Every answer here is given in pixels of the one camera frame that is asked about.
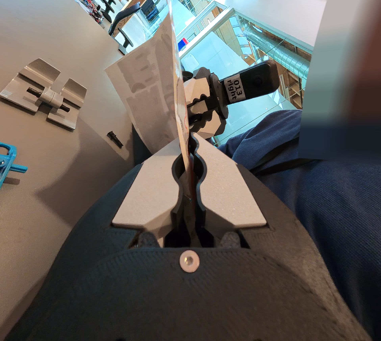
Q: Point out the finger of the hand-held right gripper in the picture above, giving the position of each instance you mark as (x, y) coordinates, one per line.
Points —
(198, 89)
(208, 123)

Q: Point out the light blue brick tool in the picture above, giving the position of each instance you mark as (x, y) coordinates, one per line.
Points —
(7, 162)

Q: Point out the white sticker sheet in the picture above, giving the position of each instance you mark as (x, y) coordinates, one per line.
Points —
(148, 85)

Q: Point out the black office chair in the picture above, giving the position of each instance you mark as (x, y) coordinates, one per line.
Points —
(125, 19)

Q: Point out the silver air duct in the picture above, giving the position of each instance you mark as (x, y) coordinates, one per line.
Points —
(276, 49)

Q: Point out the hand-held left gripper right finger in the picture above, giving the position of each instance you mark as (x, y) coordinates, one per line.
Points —
(232, 195)

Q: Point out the black toy axle pin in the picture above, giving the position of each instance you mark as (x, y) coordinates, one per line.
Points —
(115, 139)

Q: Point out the grey toy plate assembly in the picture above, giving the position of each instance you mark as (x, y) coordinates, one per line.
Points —
(38, 91)

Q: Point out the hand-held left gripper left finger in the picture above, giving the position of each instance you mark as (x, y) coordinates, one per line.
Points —
(148, 195)

